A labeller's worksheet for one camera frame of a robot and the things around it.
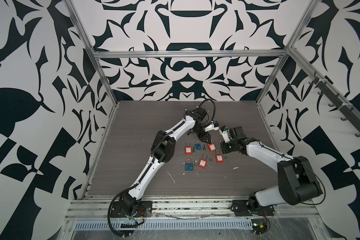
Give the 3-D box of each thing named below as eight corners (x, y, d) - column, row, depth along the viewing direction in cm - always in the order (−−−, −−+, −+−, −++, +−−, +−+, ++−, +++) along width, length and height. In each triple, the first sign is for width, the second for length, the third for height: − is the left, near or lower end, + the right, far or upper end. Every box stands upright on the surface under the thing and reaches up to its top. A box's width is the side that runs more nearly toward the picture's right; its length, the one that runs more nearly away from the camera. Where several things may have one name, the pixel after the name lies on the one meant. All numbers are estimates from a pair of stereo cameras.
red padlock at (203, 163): (198, 167, 90) (198, 166, 88) (200, 154, 95) (201, 152, 94) (205, 169, 89) (206, 168, 87) (208, 155, 94) (208, 154, 93)
